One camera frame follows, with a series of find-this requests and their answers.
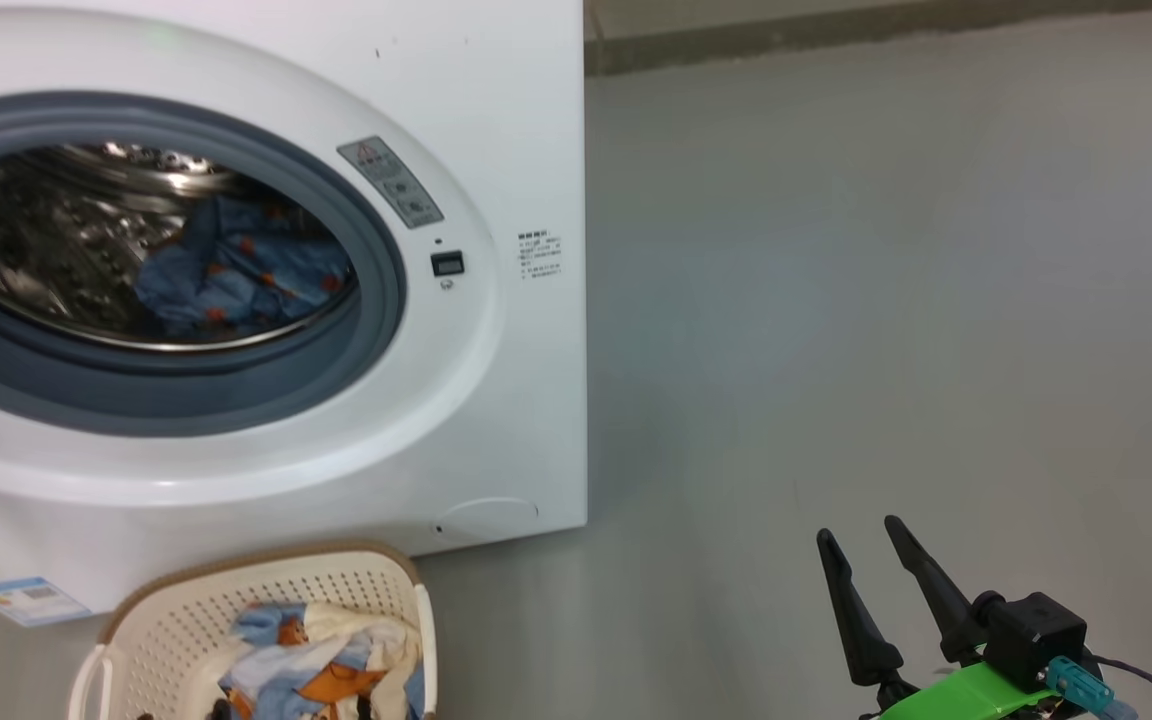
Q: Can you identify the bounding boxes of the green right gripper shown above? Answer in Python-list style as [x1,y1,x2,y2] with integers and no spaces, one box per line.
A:
[816,514,1065,720]

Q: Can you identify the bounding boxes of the cream and blue cartoon garment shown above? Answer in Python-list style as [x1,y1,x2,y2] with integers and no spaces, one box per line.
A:
[208,600,427,720]

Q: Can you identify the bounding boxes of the blue cartoon print garment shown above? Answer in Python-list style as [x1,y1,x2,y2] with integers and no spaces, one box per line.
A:
[134,195,355,339]

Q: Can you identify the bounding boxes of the white front-load washing machine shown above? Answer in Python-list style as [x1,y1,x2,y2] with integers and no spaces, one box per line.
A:
[0,0,589,626]

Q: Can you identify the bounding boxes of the round white filter cover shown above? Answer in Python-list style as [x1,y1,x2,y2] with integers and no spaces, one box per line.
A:
[434,497,540,546]

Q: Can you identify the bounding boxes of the grey warning label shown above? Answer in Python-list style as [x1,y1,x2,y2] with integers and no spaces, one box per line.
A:
[337,136,444,229]

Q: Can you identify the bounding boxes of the cream perforated laundry basket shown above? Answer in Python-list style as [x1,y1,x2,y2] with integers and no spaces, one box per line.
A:
[69,543,437,720]

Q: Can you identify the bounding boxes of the blue energy label sticker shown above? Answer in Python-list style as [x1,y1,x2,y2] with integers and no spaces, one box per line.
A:
[0,577,92,628]

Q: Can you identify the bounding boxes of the teal right camera connector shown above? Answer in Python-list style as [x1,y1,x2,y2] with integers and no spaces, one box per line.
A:
[1044,656,1115,716]

